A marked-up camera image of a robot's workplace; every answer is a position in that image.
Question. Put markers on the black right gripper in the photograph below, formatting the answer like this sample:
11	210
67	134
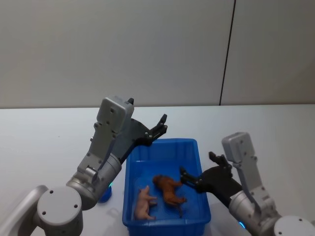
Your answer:
216	182

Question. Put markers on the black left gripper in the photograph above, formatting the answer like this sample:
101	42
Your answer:
128	140

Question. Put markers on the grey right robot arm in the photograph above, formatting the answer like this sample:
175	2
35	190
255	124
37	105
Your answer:
248	201

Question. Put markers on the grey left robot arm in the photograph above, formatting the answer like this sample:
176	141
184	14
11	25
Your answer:
108	127

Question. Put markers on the brown toy animal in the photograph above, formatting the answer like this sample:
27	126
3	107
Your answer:
169	191

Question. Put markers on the blue plastic bin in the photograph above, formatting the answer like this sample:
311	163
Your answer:
167	152

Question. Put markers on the pink toy pig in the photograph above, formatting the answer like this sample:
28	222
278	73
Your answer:
142	204

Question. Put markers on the small blue round cap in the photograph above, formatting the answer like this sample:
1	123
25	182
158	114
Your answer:
105	196

